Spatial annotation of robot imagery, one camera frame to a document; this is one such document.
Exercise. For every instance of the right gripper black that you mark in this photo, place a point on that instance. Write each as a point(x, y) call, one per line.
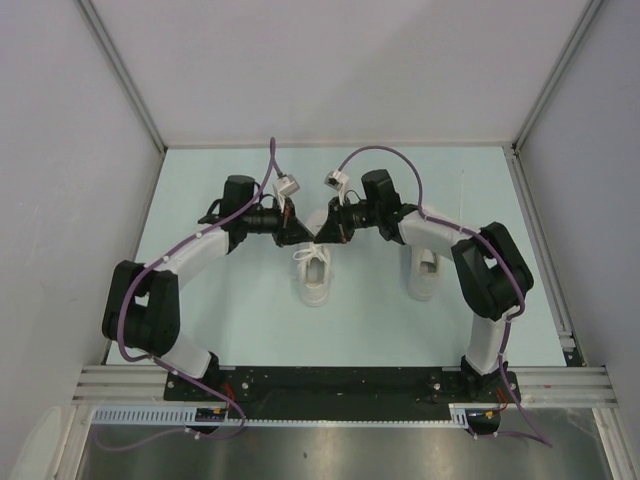
point(336, 228)

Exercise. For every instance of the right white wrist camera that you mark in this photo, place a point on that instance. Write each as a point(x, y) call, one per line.
point(338, 181)

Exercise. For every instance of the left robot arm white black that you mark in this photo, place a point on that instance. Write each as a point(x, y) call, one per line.
point(143, 306)

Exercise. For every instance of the white sneaker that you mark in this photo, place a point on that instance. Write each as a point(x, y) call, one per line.
point(430, 236)
point(314, 273)

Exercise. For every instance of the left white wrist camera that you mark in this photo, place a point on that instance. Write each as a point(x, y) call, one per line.
point(284, 187)

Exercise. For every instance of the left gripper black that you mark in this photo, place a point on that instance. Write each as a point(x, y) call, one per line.
point(290, 230)

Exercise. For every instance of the right corner metal post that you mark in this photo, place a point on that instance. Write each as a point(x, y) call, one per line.
point(570, 49)

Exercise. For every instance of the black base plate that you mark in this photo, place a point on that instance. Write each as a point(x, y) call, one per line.
point(356, 394)

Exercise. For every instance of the left corner metal post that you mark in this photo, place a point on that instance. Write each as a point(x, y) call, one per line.
point(118, 67)

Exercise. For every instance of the aluminium rail frame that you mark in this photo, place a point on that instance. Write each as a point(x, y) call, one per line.
point(549, 387)

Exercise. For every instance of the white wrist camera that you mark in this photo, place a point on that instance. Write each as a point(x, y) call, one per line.
point(338, 181)
point(284, 187)

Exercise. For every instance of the white cable duct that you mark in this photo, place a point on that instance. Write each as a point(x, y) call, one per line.
point(192, 416)

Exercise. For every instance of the corner metal post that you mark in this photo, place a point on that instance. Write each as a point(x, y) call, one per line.
point(570, 49)
point(118, 67)

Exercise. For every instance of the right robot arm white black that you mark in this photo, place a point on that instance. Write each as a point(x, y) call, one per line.
point(493, 275)

